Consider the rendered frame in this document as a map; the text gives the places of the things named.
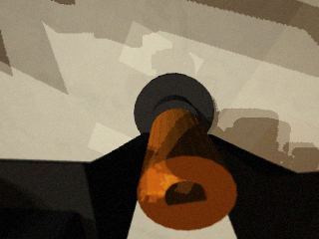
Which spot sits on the orange knob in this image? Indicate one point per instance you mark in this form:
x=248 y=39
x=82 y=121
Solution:
x=184 y=183

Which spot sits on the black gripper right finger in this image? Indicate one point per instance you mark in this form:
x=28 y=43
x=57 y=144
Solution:
x=272 y=202

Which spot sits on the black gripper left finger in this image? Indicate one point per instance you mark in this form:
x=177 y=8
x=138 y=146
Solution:
x=103 y=191

